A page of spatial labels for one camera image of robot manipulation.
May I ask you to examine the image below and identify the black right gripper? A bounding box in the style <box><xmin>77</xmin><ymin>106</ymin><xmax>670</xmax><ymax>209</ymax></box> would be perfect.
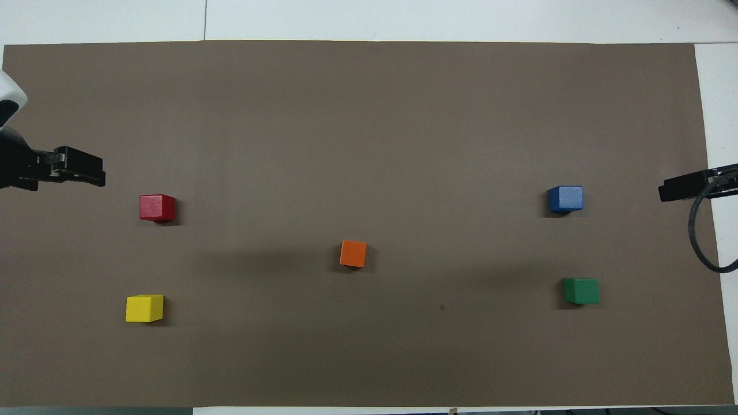
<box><xmin>658</xmin><ymin>163</ymin><xmax>738</xmax><ymax>203</ymax></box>

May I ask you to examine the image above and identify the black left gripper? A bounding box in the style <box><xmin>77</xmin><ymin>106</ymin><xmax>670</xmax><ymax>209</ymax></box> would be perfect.
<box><xmin>0</xmin><ymin>127</ymin><xmax>107</xmax><ymax>191</ymax></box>

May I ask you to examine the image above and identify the red wooden block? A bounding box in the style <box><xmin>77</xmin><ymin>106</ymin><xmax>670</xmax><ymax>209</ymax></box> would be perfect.
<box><xmin>139</xmin><ymin>194</ymin><xmax>176</xmax><ymax>223</ymax></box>

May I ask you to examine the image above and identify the blue wooden block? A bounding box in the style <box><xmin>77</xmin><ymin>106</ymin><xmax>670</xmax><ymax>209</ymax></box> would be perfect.
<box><xmin>547</xmin><ymin>185</ymin><xmax>584</xmax><ymax>214</ymax></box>

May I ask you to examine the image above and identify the green wooden block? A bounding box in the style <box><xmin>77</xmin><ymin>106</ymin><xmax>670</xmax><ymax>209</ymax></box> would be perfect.
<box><xmin>562</xmin><ymin>277</ymin><xmax>600</xmax><ymax>305</ymax></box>

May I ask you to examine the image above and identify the yellow wooden block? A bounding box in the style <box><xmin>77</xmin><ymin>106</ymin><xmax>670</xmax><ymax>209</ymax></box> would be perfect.
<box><xmin>125</xmin><ymin>295</ymin><xmax>165</xmax><ymax>323</ymax></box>

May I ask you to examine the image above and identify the orange wooden block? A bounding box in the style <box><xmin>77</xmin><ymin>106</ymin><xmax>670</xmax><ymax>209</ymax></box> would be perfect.
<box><xmin>339</xmin><ymin>240</ymin><xmax>368</xmax><ymax>269</ymax></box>

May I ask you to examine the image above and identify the brown table mat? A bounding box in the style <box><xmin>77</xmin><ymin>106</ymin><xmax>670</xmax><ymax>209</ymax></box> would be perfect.
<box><xmin>0</xmin><ymin>40</ymin><xmax>736</xmax><ymax>408</ymax></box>

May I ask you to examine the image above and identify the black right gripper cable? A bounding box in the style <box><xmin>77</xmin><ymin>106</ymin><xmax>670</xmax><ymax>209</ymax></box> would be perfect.
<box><xmin>688</xmin><ymin>172</ymin><xmax>738</xmax><ymax>274</ymax></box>

